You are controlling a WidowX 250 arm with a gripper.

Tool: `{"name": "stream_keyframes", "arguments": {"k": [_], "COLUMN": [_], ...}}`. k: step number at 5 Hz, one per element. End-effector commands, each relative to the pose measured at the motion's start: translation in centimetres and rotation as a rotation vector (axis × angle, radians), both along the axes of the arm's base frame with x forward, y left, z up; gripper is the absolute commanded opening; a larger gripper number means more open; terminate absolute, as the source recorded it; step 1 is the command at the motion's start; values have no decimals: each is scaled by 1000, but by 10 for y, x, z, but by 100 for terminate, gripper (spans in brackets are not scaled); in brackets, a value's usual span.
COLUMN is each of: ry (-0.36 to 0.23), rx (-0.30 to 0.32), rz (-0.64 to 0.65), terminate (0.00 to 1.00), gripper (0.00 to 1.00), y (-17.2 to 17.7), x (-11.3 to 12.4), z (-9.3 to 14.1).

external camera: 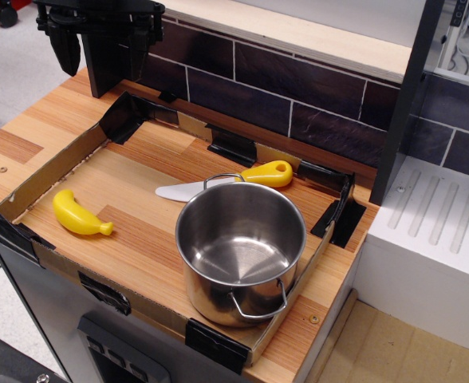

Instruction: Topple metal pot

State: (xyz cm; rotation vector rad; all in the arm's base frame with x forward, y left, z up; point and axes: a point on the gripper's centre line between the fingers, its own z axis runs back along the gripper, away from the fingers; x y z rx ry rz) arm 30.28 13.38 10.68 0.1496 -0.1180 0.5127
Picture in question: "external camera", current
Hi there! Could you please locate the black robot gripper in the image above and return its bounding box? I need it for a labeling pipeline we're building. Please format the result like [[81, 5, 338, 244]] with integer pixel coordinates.
[[35, 0, 165, 81]]

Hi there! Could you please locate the stainless steel pot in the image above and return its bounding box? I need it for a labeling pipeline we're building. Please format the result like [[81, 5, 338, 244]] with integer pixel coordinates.
[[175, 178, 306, 327]]

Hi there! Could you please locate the cardboard fence with black tape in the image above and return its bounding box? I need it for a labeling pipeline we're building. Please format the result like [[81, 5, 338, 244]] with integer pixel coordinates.
[[0, 86, 377, 382]]

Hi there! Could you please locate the black caster wheel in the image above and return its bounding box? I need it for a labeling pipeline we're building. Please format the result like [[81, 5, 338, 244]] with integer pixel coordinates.
[[0, 0, 18, 28]]

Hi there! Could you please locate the yellow plastic banana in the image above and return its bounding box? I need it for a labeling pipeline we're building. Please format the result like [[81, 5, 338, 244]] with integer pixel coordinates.
[[53, 189, 114, 235]]

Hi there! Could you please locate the black oven control panel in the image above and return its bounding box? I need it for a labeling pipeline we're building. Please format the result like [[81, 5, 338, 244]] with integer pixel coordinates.
[[77, 316, 171, 383]]

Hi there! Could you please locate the white toy sink drainboard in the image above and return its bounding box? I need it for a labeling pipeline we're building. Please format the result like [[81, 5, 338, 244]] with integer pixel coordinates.
[[367, 157, 469, 275]]

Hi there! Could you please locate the yellow handled toy knife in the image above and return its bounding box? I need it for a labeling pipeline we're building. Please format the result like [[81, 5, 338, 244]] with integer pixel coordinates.
[[155, 160, 294, 203]]

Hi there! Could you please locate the dark vertical post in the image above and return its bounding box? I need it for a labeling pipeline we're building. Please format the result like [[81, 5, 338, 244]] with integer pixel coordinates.
[[370, 1, 444, 206]]

